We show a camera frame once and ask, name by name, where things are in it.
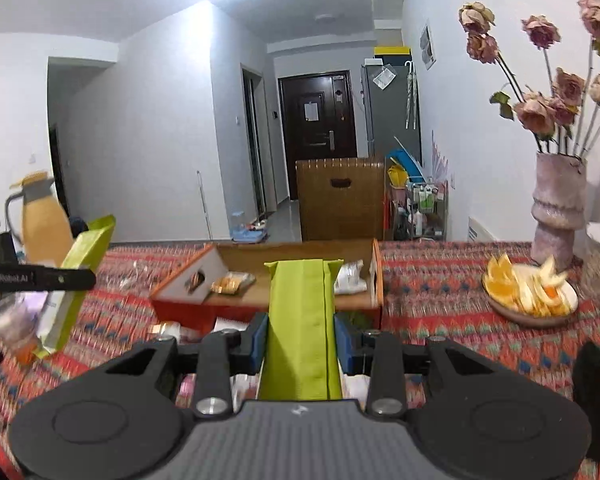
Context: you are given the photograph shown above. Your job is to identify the purple plastic bag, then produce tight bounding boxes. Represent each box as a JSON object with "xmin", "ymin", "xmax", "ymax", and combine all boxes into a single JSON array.
[{"xmin": 17, "ymin": 291, "xmax": 51, "ymax": 333}]

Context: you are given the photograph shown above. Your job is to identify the metal storage cart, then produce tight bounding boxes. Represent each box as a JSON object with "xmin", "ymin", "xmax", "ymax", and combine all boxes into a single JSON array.
[{"xmin": 385, "ymin": 180, "xmax": 449, "ymax": 242}]

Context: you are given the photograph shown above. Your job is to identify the wrapped bread packet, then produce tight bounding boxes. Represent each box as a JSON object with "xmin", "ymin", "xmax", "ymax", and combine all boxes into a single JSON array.
[{"xmin": 210, "ymin": 271, "xmax": 257, "ymax": 295}]

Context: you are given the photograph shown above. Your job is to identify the patterned red tablecloth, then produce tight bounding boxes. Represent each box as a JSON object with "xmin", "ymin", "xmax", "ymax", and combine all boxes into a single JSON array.
[{"xmin": 0, "ymin": 240, "xmax": 600, "ymax": 480}]

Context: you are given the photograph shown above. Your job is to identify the black paper bag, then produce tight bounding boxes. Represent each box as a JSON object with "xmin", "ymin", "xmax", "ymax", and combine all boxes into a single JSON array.
[{"xmin": 0, "ymin": 220, "xmax": 18, "ymax": 263}]

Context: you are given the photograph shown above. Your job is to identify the yellow thermos jug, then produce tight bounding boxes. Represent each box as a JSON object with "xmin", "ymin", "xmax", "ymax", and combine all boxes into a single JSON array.
[{"xmin": 5, "ymin": 171, "xmax": 76, "ymax": 267}]

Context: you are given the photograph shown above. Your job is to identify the green snack packet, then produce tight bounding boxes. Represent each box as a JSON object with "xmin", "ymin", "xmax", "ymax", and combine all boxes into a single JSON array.
[
  {"xmin": 257, "ymin": 259, "xmax": 343, "ymax": 402},
  {"xmin": 34, "ymin": 215, "xmax": 117, "ymax": 360}
]

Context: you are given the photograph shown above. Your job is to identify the plate of orange peels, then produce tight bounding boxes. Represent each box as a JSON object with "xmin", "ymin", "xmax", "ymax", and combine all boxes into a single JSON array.
[{"xmin": 481, "ymin": 252, "xmax": 579, "ymax": 328}]

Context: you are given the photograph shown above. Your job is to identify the wall poster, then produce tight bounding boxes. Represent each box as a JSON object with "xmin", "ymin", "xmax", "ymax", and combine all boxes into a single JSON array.
[{"xmin": 420, "ymin": 20, "xmax": 437, "ymax": 71}]

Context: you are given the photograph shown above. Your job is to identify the white snack packet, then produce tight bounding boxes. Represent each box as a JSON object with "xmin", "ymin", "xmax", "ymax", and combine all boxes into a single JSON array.
[{"xmin": 334, "ymin": 260, "xmax": 368, "ymax": 295}]

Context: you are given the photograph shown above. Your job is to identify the clear plastic cup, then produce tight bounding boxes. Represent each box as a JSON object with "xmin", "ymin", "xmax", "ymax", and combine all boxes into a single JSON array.
[{"xmin": 0, "ymin": 295, "xmax": 43, "ymax": 366}]

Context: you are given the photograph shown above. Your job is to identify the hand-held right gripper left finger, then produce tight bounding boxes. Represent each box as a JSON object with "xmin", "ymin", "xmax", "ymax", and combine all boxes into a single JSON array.
[{"xmin": 105, "ymin": 312, "xmax": 270, "ymax": 418}]

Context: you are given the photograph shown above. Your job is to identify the white mop stick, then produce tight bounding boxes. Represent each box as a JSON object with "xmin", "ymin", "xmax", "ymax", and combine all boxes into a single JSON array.
[{"xmin": 196, "ymin": 170, "xmax": 213, "ymax": 241}]

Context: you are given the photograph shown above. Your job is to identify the white umbrella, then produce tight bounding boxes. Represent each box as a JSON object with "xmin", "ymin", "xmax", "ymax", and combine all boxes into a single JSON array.
[{"xmin": 404, "ymin": 60, "xmax": 417, "ymax": 131}]

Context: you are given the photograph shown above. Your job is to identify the pink ceramic vase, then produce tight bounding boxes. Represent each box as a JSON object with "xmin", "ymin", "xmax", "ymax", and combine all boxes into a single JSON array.
[{"xmin": 530, "ymin": 151, "xmax": 588, "ymax": 266}]

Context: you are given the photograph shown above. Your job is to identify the red cardboard box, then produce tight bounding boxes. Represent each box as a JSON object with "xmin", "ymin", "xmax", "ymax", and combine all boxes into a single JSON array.
[{"xmin": 150, "ymin": 239, "xmax": 385, "ymax": 336}]

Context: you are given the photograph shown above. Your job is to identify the brown cardboard box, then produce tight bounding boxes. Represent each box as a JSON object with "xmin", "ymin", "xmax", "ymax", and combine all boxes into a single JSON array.
[{"xmin": 296, "ymin": 157, "xmax": 386, "ymax": 242}]

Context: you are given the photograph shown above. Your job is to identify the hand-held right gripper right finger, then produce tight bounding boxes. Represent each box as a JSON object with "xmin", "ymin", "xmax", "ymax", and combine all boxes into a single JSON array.
[{"xmin": 335, "ymin": 312, "xmax": 501, "ymax": 418}]

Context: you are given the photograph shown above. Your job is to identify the grey refrigerator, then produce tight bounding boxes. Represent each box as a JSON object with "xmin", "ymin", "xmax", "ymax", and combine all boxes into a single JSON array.
[{"xmin": 361, "ymin": 60, "xmax": 423, "ymax": 161}]

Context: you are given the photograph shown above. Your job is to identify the dried pink roses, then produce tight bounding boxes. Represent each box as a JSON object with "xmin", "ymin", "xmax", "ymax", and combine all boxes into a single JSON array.
[{"xmin": 457, "ymin": 0, "xmax": 600, "ymax": 156}]

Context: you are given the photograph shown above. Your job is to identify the blue board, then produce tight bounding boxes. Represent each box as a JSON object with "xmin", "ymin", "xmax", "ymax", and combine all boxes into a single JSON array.
[{"xmin": 386, "ymin": 147, "xmax": 423, "ymax": 181}]

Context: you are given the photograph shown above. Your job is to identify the small blue plastic bin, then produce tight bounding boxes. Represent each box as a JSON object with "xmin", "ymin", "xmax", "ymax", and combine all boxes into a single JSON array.
[{"xmin": 232, "ymin": 210, "xmax": 268, "ymax": 243}]

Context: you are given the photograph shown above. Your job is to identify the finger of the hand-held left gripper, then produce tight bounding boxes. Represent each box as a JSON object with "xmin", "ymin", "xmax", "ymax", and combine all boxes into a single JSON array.
[{"xmin": 0, "ymin": 262, "xmax": 97, "ymax": 295}]

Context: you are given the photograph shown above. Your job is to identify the dark entrance door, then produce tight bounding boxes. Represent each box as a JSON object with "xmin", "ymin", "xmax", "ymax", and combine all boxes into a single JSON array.
[{"xmin": 278, "ymin": 71, "xmax": 358, "ymax": 201}]

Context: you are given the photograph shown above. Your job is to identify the white paper sheet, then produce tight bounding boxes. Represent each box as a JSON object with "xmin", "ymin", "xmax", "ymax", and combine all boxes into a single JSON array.
[{"xmin": 372, "ymin": 66, "xmax": 397, "ymax": 90}]

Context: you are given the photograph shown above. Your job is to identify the white wall heater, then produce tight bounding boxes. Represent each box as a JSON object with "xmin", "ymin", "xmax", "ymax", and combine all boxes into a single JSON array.
[{"xmin": 467, "ymin": 215, "xmax": 533, "ymax": 243}]

